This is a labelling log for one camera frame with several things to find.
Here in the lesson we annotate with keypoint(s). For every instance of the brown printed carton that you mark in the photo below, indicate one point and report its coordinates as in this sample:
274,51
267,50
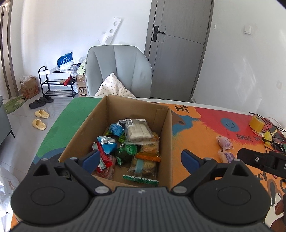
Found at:
29,86

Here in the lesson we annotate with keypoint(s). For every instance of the black slippers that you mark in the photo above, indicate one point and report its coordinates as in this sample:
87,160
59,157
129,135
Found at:
42,101

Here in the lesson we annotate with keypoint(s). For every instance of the yellow tape roll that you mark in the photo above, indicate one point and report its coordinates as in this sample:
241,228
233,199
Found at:
256,123

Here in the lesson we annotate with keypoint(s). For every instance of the brown cardboard box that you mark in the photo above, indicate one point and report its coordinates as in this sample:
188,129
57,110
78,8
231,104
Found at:
110,110

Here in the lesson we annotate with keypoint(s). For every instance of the grey room door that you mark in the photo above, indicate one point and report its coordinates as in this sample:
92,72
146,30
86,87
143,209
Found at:
176,47

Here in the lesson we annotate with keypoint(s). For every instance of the blue snack packet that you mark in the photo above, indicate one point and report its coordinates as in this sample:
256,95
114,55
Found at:
106,144
116,129

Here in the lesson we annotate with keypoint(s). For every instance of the teal striped cracker packet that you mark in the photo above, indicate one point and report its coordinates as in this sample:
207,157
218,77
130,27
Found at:
142,172

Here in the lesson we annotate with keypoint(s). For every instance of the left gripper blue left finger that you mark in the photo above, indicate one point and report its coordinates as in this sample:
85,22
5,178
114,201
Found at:
90,161

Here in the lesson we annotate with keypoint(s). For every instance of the black metal shoe rack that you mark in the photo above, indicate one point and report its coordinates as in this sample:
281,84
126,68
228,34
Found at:
57,83

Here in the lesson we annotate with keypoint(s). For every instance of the colourful cartoon table mat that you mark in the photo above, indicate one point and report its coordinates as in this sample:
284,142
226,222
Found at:
62,196

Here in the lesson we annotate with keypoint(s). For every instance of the orange label bread packet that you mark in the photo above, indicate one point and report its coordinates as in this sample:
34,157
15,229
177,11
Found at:
149,152

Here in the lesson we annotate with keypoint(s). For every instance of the clear white wafer packet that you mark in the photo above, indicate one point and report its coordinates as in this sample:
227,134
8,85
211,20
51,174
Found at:
137,130

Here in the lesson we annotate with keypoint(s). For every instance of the yellow slippers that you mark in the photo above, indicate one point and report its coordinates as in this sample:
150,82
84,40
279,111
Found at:
38,123

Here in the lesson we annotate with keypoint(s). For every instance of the red candy bar packet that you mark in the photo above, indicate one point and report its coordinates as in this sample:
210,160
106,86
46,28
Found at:
106,167

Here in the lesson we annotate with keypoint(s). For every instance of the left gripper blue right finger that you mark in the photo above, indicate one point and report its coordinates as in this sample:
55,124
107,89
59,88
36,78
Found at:
191,162

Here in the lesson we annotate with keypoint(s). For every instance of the purple bread packet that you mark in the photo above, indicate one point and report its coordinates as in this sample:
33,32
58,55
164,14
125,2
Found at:
225,156

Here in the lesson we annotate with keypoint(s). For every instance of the dotted white cushion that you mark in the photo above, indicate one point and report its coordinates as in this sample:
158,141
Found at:
112,86

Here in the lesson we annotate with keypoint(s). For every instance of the green snack packet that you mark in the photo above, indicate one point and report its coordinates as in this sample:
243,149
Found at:
125,153

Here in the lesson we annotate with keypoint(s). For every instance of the grey upholstered chair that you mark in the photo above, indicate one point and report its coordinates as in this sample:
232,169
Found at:
128,63

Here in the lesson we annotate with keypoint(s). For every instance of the pink small snack packet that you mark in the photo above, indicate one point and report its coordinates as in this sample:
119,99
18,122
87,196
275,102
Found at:
224,143

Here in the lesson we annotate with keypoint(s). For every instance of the white foam board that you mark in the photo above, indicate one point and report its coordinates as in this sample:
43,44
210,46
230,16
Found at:
108,36

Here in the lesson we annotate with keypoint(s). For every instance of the yellow plastic toy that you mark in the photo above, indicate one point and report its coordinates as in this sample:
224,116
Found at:
269,136

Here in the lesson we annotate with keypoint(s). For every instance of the blue plastic bag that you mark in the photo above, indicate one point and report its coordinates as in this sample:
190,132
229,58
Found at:
64,59

